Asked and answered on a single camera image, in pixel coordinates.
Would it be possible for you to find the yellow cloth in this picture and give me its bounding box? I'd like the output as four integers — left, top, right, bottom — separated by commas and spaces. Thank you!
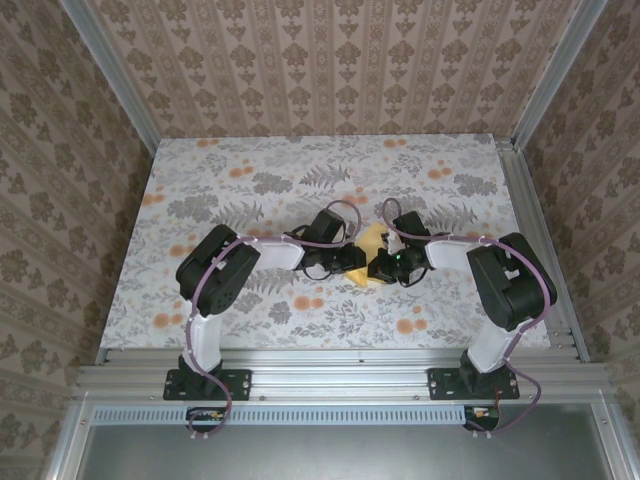
343, 222, 396, 290

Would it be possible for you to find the floral printed tablecloth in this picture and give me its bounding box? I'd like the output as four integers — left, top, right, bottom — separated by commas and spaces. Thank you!
98, 133, 552, 351

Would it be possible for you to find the black connector board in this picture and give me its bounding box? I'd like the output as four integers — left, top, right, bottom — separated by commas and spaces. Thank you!
185, 406, 226, 432
463, 403, 501, 432

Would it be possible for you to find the grey metal panel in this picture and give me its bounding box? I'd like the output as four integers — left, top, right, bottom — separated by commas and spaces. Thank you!
74, 424, 611, 480

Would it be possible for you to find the thin black right gripper cable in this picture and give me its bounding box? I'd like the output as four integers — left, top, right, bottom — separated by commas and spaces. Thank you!
398, 268, 427, 290

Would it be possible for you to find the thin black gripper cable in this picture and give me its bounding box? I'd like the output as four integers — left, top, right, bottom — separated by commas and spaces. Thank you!
301, 263, 335, 283
398, 268, 427, 290

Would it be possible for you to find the thin black left gripper cable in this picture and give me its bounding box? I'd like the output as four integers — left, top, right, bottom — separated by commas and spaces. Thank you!
301, 263, 335, 283

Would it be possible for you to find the aluminium frame rail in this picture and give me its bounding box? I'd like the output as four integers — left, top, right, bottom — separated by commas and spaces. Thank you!
74, 347, 609, 401

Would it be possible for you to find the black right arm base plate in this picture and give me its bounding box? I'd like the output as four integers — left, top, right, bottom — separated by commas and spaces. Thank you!
428, 367, 521, 401

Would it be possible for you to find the aluminium side rail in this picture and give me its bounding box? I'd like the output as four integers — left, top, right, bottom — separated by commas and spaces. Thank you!
494, 139, 591, 364

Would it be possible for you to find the grey slotted cable duct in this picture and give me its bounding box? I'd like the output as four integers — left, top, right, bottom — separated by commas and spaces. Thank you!
92, 404, 464, 426

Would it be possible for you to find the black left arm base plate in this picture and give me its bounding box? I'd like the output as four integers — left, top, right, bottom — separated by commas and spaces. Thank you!
163, 368, 252, 401

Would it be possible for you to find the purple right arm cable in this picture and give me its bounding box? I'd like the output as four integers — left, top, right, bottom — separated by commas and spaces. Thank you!
382, 198, 559, 436

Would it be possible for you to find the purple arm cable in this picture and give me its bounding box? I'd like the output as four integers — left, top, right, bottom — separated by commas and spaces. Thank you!
184, 199, 364, 444
382, 198, 559, 436

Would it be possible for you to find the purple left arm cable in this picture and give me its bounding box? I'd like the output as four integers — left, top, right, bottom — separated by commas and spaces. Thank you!
184, 199, 364, 444

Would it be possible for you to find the aluminium corner post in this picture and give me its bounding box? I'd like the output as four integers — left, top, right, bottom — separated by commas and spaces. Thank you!
59, 0, 161, 154
512, 0, 609, 151

